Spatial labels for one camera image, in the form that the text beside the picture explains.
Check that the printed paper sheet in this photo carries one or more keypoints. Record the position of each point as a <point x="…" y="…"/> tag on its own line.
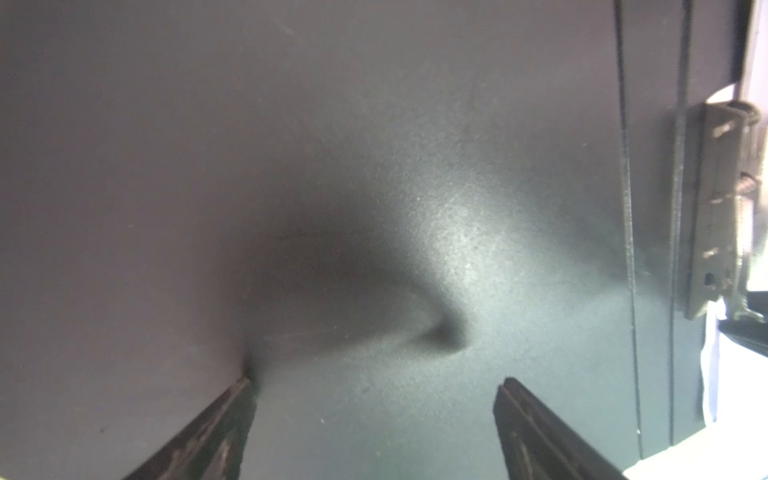
<point x="720" y="408"/>

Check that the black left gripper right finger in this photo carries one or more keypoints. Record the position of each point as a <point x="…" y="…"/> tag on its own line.
<point x="537" y="444"/>

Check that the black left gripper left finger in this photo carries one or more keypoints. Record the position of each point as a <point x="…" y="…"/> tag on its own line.
<point x="212" y="445"/>

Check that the white folder with black inside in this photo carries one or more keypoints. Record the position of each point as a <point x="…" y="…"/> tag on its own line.
<point x="388" y="207"/>

